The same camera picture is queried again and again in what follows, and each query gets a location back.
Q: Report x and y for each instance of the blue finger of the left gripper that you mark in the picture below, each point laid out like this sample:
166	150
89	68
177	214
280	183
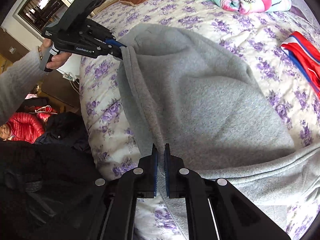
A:
112	43
116	53

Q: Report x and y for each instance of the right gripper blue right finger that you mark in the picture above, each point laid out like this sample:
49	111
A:
182	182

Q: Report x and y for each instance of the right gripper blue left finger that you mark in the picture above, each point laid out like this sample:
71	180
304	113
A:
120	197

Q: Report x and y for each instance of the grey sweatpants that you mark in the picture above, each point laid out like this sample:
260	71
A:
182	89

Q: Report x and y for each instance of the grey sleeved left forearm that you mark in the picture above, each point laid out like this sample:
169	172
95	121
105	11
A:
17	81

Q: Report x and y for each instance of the black clothing pile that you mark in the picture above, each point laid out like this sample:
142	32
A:
51	189

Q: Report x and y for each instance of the person's left hand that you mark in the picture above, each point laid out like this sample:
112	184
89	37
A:
53	60

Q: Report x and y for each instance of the purple floral bed sheet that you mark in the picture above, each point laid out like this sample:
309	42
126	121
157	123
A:
254	38

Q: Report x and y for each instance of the red puffer jacket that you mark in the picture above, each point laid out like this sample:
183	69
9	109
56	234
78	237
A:
29	124

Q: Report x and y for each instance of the red folded sports garment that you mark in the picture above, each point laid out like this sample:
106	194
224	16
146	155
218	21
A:
305	56

